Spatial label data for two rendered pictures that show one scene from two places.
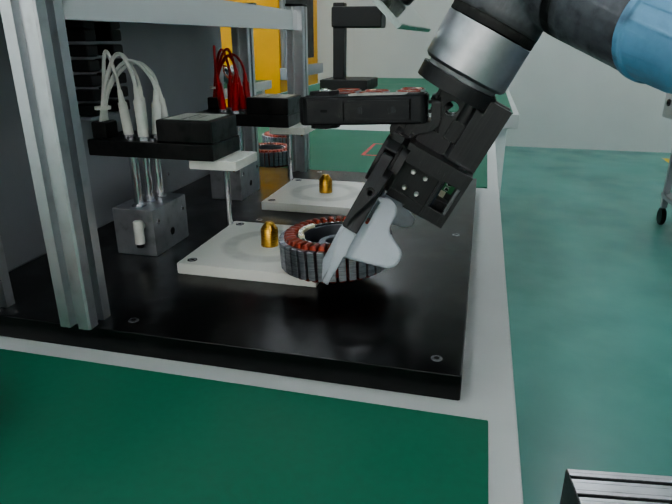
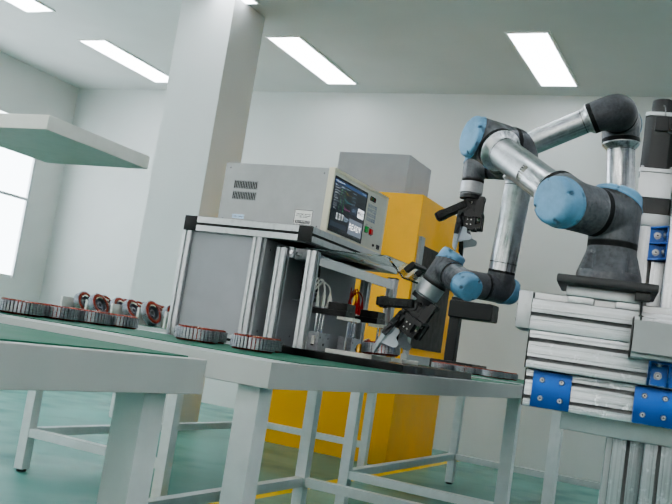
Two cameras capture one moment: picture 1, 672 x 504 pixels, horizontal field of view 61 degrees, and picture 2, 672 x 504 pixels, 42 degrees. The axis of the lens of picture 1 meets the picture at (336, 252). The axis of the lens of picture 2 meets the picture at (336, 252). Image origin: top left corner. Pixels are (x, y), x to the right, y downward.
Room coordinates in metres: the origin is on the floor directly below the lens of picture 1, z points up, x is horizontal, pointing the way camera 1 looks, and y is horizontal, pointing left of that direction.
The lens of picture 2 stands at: (-1.99, -0.37, 0.80)
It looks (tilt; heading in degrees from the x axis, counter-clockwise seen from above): 6 degrees up; 12
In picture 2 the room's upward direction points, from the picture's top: 9 degrees clockwise
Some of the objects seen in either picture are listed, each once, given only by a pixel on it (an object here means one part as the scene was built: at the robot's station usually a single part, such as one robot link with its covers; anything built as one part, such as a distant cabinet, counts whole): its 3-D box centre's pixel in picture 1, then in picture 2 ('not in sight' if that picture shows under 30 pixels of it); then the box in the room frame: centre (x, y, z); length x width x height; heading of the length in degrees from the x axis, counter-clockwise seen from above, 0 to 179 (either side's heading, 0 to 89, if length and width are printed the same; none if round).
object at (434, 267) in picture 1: (291, 229); (368, 361); (0.72, 0.06, 0.76); 0.64 x 0.47 x 0.02; 166
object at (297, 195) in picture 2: not in sight; (306, 210); (0.81, 0.35, 1.22); 0.44 x 0.39 x 0.20; 166
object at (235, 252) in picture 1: (270, 249); (358, 354); (0.60, 0.07, 0.78); 0.15 x 0.15 x 0.01; 76
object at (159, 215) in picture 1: (152, 222); (316, 340); (0.63, 0.21, 0.80); 0.08 x 0.05 x 0.06; 166
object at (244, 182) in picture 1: (235, 176); (348, 345); (0.87, 0.16, 0.80); 0.08 x 0.05 x 0.06; 166
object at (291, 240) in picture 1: (336, 247); (380, 348); (0.53, 0.00, 0.80); 0.11 x 0.11 x 0.04
